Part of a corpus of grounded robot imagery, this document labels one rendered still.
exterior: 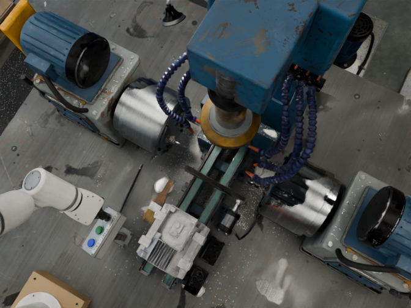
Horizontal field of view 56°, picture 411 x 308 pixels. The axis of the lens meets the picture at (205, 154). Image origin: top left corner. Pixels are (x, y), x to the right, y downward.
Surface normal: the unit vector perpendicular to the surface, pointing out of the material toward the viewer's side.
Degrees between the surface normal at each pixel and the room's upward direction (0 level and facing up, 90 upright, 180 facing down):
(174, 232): 0
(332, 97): 0
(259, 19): 1
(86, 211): 65
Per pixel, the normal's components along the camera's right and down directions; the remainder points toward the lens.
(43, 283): 0.00, -0.26
